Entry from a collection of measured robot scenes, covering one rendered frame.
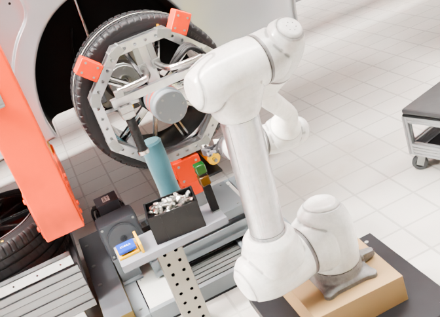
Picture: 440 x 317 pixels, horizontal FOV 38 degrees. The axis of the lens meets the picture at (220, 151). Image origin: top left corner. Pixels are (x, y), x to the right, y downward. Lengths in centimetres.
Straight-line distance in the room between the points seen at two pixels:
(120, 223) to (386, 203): 122
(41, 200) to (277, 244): 112
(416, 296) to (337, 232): 35
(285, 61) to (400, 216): 155
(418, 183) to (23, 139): 181
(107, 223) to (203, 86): 147
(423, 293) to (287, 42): 93
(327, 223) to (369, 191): 137
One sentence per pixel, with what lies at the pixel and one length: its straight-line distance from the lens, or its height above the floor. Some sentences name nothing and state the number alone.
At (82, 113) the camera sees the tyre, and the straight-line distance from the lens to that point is 268.
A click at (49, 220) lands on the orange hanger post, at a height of 61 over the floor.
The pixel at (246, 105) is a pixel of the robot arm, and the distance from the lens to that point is 154.
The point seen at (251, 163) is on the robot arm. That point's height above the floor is 94.
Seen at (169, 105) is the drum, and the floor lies 86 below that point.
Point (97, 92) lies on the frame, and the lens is 260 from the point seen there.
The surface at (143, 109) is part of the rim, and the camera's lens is 274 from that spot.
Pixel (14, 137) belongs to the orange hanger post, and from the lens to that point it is 251.
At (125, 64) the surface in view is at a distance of 311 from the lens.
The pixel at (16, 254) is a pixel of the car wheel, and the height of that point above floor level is 44.
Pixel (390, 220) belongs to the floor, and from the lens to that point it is 298.
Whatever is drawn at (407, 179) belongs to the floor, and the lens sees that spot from 325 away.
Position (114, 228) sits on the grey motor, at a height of 38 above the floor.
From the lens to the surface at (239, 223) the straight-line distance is 296.
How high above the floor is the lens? 164
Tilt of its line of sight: 23 degrees down
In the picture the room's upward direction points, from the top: 20 degrees counter-clockwise
